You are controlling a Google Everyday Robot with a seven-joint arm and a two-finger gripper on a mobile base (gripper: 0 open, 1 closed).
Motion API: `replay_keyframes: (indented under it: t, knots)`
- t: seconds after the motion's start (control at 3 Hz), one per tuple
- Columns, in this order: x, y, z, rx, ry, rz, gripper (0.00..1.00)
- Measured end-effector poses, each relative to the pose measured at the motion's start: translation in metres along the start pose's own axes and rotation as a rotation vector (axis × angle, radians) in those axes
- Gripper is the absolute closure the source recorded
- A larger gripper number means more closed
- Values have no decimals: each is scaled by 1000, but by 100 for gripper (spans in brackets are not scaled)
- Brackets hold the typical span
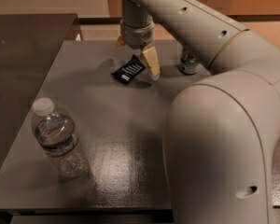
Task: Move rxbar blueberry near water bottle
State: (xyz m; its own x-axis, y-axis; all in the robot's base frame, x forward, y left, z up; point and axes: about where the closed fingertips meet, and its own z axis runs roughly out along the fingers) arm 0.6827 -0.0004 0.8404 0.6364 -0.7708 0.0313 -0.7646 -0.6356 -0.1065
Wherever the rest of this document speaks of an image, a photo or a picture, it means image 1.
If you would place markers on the clear plastic water bottle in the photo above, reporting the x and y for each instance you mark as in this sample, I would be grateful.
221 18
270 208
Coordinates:
55 131

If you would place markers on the blue rxbar blueberry wrapper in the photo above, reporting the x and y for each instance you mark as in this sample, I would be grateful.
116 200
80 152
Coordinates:
129 71

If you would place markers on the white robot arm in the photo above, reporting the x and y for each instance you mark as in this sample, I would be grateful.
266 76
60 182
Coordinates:
221 131

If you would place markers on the green white soda can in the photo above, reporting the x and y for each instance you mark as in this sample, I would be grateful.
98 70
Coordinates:
188 64

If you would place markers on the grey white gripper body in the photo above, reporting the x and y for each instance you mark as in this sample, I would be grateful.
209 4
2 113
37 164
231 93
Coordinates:
136 34

